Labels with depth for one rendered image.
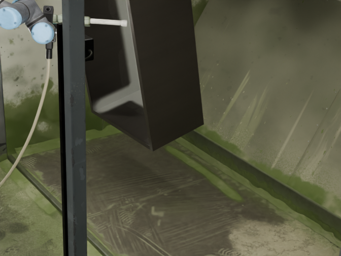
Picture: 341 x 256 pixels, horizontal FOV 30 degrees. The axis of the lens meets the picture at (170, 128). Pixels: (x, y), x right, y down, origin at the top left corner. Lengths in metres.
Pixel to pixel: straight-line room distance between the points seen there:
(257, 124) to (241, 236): 0.83
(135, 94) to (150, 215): 0.76
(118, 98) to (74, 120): 1.88
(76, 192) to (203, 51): 2.59
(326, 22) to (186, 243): 1.58
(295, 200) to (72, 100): 2.02
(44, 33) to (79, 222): 0.97
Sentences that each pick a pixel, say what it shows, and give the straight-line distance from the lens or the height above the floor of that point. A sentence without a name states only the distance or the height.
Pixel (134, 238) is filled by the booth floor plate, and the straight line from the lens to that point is 3.35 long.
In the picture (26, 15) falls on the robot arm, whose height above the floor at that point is 1.24.
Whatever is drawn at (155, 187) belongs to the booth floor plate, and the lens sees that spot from 3.80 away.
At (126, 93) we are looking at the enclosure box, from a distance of 3.83.
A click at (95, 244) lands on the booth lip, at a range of 3.32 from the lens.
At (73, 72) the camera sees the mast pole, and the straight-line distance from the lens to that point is 1.88.
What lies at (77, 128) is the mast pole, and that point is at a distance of 1.95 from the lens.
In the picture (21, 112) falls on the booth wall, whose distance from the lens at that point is 4.12.
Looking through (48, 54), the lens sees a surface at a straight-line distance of 3.12.
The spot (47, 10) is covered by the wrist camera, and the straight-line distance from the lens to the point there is 2.99.
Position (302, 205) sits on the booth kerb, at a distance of 3.64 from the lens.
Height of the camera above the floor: 1.94
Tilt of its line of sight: 25 degrees down
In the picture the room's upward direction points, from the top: 3 degrees clockwise
